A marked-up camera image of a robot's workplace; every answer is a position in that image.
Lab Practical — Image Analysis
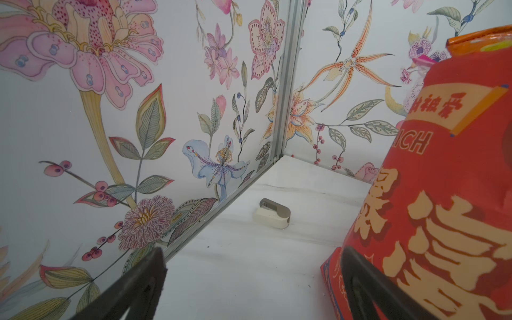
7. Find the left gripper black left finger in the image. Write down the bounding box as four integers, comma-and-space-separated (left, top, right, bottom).
73, 248, 167, 319

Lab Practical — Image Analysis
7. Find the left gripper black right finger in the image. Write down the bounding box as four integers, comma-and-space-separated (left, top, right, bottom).
341, 246, 435, 319

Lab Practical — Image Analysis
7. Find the red white paper bag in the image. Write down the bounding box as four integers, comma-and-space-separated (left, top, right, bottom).
343, 48, 511, 319

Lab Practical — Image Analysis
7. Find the orange snack pack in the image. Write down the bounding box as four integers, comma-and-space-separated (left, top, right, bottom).
446, 25, 511, 57

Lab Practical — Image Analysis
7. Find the small beige stapler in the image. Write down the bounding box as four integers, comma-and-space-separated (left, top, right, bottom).
253, 198, 291, 229

